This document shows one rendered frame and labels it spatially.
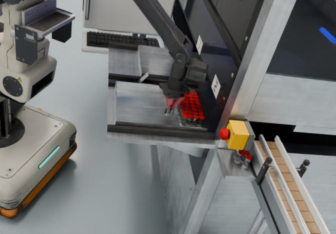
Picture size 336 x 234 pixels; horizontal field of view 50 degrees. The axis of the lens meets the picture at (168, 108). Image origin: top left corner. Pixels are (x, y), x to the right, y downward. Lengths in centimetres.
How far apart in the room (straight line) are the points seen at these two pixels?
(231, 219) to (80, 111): 152
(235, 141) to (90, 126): 162
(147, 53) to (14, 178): 89
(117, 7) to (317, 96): 122
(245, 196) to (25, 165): 111
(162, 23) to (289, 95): 49
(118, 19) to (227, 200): 116
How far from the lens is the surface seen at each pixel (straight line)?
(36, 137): 215
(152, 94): 151
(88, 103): 287
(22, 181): 196
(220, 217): 167
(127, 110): 140
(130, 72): 163
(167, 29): 119
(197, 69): 126
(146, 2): 116
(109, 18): 212
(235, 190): 155
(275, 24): 111
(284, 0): 109
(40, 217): 214
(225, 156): 132
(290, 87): 126
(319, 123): 142
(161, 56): 181
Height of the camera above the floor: 173
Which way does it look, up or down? 36 degrees down
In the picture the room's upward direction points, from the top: 14 degrees clockwise
